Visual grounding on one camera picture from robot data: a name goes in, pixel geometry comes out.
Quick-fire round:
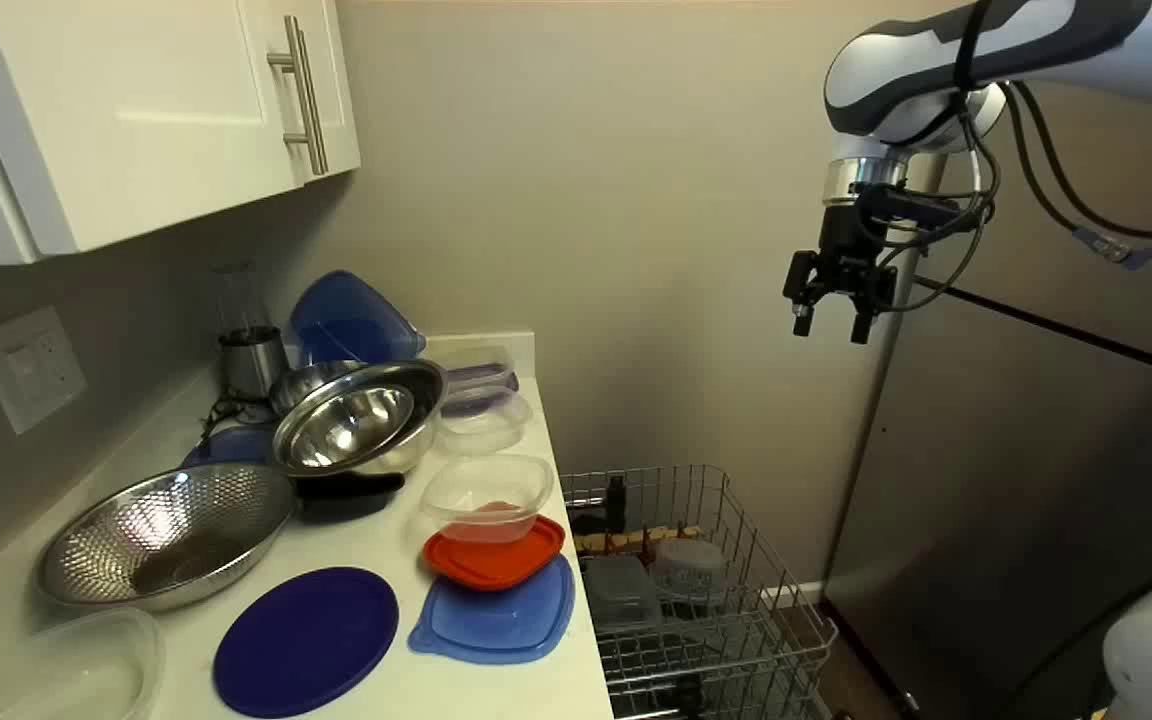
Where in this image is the white wall cabinet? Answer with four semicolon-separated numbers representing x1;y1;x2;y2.
0;0;363;268

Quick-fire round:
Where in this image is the blue square lid upright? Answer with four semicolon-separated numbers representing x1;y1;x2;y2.
285;268;433;372

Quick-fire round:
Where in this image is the black lid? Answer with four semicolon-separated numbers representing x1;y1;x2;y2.
292;466;409;526

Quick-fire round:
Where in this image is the silver cabinet handle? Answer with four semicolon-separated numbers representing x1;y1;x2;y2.
264;12;332;178

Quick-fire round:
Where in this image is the white wall outlet plate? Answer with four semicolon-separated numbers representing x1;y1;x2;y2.
0;301;93;440

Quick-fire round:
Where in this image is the black spatula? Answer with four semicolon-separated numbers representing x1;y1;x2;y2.
596;474;633;537

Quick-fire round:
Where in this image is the light blue square lid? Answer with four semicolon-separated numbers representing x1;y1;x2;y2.
404;552;582;667

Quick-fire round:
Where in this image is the large clear glass bowl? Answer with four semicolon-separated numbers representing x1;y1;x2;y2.
0;608;168;720

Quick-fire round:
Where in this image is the steel cup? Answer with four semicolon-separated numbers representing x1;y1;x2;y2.
215;323;292;403

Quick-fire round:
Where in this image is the white baseboard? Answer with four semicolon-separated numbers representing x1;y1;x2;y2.
756;575;830;613

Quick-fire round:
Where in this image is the small clear shallow bowl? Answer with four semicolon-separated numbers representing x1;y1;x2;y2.
433;397;537;461

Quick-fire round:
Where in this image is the shiny steel mixing bowl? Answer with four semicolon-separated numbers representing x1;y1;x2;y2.
270;357;449;478

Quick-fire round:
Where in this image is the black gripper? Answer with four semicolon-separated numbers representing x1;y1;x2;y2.
779;193;905;348

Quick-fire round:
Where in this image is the dark blue round lid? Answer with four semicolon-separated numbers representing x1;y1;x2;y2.
209;562;404;720

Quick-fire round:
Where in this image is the wire dishwasher rack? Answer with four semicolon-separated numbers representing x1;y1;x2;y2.
560;461;844;720

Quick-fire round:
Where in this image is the steel mesh colander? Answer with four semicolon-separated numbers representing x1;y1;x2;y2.
36;461;300;616

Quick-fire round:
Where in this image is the blue lid under steel bowl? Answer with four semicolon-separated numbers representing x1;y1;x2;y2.
182;419;281;473

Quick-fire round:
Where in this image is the clear container on red lid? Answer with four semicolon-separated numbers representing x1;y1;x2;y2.
416;452;557;546

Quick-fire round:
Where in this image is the red plastic lid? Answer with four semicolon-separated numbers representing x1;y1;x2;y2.
422;511;567;596

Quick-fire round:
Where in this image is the stainless steel refrigerator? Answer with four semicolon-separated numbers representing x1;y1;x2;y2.
820;74;1152;720

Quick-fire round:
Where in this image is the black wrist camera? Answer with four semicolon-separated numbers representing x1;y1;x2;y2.
888;182;1001;251

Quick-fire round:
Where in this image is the clear round plastic bowl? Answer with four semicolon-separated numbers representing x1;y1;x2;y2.
648;537;729;613

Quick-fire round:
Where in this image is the clear container with purple lid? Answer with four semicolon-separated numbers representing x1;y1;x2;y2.
430;339;523;419

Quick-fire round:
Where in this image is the wooden spatula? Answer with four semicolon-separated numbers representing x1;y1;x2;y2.
572;524;708;558

